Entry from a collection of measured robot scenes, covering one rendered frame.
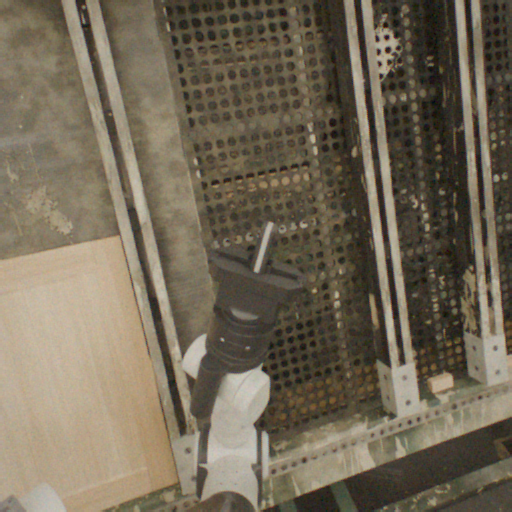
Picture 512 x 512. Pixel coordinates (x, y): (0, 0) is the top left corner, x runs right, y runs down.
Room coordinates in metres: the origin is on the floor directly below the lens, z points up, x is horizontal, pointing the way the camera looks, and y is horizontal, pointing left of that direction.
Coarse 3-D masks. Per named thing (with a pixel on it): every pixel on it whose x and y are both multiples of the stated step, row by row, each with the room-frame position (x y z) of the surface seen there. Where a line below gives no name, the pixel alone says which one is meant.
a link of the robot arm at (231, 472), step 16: (256, 432) 0.44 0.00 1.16; (256, 448) 0.41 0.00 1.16; (208, 464) 0.38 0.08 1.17; (224, 464) 0.37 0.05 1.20; (240, 464) 0.37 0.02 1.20; (256, 464) 0.38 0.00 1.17; (208, 480) 0.34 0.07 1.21; (224, 480) 0.32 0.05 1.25; (240, 480) 0.33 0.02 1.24; (256, 480) 0.36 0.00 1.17; (208, 496) 0.29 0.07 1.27; (256, 496) 0.31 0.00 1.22
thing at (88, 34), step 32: (64, 0) 0.92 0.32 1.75; (96, 0) 0.93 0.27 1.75; (96, 32) 0.90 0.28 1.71; (96, 64) 0.91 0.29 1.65; (96, 96) 0.84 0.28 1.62; (96, 128) 0.81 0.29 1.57; (128, 128) 0.83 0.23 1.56; (128, 160) 0.79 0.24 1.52; (128, 192) 0.79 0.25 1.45; (128, 224) 0.73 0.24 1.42; (128, 256) 0.69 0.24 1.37; (160, 288) 0.67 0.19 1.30; (160, 320) 0.66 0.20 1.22; (160, 352) 0.60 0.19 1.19; (160, 384) 0.56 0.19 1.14; (192, 416) 0.53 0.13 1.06; (192, 448) 0.49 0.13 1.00; (192, 480) 0.45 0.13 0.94
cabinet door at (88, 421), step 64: (64, 256) 0.71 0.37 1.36; (0, 320) 0.61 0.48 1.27; (64, 320) 0.64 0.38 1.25; (128, 320) 0.66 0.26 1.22; (0, 384) 0.54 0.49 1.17; (64, 384) 0.56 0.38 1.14; (128, 384) 0.58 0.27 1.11; (0, 448) 0.47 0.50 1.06; (64, 448) 0.48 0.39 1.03; (128, 448) 0.50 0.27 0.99
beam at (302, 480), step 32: (480, 384) 0.71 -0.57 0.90; (352, 416) 0.63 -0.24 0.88; (384, 416) 0.62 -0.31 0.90; (448, 416) 0.64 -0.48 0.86; (480, 416) 0.66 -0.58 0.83; (288, 448) 0.54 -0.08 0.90; (384, 448) 0.57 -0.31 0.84; (416, 448) 0.58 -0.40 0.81; (288, 480) 0.49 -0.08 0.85; (320, 480) 0.50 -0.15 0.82
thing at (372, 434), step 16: (464, 400) 0.67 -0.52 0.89; (480, 400) 0.68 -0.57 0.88; (416, 416) 0.63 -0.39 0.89; (432, 416) 0.63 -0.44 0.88; (368, 432) 0.58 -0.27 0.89; (384, 432) 0.59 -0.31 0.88; (320, 448) 0.54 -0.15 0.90; (336, 448) 0.55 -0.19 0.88; (352, 448) 0.55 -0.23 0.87; (288, 464) 0.51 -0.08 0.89; (304, 464) 0.51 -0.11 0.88; (192, 496) 0.44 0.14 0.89
